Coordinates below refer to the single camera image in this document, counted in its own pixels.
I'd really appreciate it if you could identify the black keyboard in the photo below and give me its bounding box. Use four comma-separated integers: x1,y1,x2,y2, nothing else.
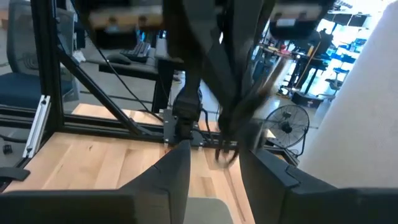
119,41,152,63

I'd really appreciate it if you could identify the dark blue office chair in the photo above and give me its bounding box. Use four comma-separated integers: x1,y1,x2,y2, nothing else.
0,0,80,110

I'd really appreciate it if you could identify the grey plastic bin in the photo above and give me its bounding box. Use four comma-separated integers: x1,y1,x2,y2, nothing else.
183,197,234,224

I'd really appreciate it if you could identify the black computer mouse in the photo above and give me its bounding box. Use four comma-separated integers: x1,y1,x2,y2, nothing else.
106,54,132,66

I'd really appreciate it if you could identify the black desk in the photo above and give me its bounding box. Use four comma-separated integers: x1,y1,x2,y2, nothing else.
98,37,187,114

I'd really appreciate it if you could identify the black floor fan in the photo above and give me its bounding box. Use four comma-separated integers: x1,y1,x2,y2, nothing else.
265,104,310,157

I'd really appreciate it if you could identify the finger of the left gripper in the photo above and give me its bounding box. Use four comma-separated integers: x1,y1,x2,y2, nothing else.
182,18,238,138
226,18,272,135

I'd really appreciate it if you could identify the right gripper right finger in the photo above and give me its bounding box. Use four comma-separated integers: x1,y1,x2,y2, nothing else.
238,120,336,224

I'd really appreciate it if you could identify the silver aluminium extrusion bar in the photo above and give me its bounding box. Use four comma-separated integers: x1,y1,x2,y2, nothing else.
22,95,51,159

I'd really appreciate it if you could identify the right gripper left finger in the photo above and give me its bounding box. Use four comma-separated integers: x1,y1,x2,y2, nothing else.
119,139,192,224

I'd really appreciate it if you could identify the black metal table frame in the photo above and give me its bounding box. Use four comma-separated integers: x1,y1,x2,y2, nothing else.
0,0,301,194

